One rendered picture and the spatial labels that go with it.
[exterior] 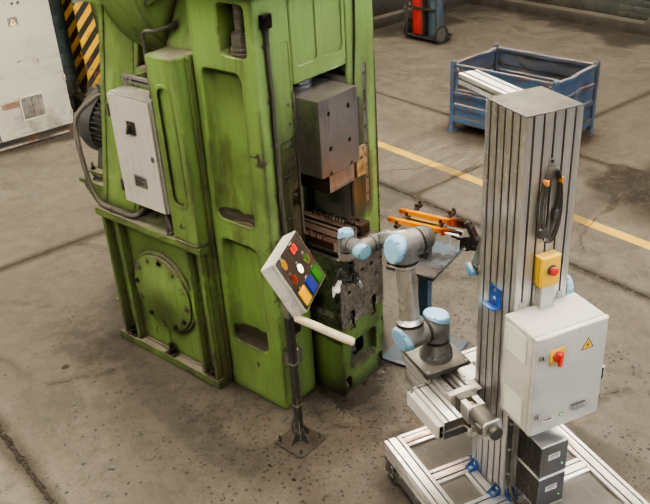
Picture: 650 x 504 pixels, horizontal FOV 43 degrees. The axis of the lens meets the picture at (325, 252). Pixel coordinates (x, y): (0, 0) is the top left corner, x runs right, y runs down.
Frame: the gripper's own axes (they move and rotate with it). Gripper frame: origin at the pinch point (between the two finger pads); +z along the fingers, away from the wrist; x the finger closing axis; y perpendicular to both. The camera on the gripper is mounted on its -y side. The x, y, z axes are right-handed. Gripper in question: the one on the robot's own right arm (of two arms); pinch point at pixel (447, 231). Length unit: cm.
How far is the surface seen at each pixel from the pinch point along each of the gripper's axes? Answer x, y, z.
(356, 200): -6, -10, 53
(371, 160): 10, -28, 52
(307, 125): -49, -69, 53
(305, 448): -96, 93, 36
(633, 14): 782, 71, 98
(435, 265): 5.0, 26.4, 9.5
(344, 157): -32, -48, 43
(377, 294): -17, 40, 35
